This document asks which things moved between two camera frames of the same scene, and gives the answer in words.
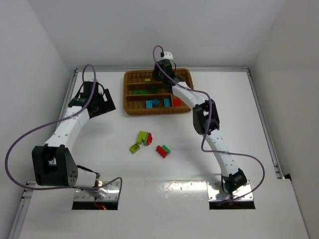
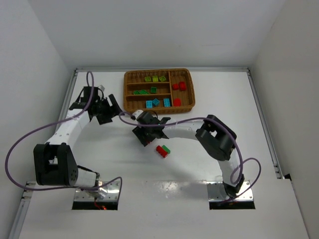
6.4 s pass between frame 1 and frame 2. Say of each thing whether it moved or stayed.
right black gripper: moved
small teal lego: stayed
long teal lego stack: stayed
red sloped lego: stayed
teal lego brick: stayed
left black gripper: moved
